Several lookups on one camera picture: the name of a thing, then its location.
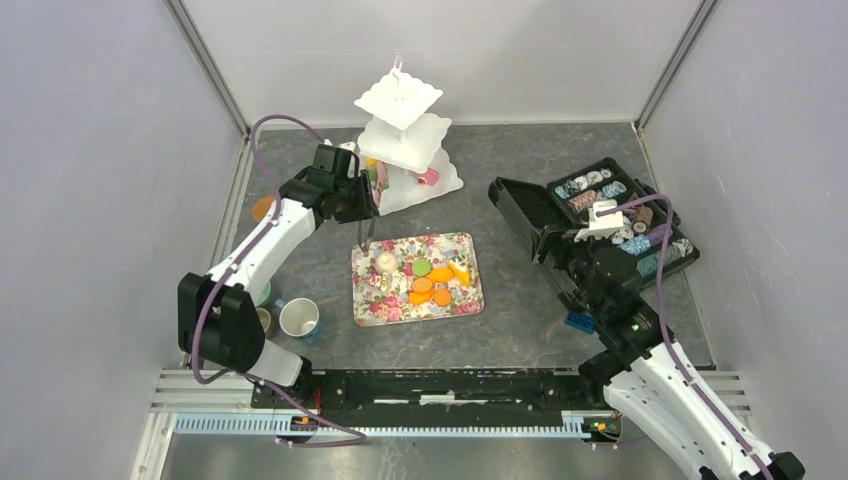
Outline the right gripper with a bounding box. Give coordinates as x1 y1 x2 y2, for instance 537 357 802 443
529 222 611 315

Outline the pink toy cake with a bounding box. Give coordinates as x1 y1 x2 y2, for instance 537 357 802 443
414 168 440 187

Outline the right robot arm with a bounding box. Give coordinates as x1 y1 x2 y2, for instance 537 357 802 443
534 223 805 479

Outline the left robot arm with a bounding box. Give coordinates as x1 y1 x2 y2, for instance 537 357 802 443
177 144 379 408

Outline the black poker chip case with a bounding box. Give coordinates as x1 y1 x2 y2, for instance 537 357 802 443
488 157 667 313

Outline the cream cupcake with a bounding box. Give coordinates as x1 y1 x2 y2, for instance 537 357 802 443
375 252 398 274

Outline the orange blue chip stack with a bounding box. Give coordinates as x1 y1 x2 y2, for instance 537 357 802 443
568 190 599 214

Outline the light blue chip stack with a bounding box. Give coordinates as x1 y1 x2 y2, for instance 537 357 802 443
619 235 652 256

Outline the blue toy brick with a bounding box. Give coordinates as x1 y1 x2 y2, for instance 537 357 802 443
564 312 596 335

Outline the green macaron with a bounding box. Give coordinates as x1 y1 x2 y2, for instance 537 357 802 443
411 258 432 277

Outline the green blue chip stack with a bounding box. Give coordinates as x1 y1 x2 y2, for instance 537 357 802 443
637 238 694 278

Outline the floral rectangular tray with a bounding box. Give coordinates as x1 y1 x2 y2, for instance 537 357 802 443
351 232 485 327

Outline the brown 100 chip stack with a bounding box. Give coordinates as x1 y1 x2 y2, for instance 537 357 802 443
632 204 654 235

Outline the purple chip stack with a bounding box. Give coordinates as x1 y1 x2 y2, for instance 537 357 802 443
645 224 674 248

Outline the white three-tier dessert stand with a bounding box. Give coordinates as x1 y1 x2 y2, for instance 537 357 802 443
354 55 464 216

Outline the orange round coaster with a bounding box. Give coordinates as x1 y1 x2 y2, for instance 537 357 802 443
251 196 275 223

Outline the white and blue mug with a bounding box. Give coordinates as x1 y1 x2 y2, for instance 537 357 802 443
274 298 324 342

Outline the mint green cup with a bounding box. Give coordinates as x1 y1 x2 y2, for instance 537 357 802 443
256 282 272 307

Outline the olive brown cup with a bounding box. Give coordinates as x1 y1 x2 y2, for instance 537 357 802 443
256 307 278 339

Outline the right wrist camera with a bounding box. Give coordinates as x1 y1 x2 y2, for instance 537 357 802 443
574 199 624 242

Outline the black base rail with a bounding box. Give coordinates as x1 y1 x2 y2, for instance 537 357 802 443
284 368 617 428

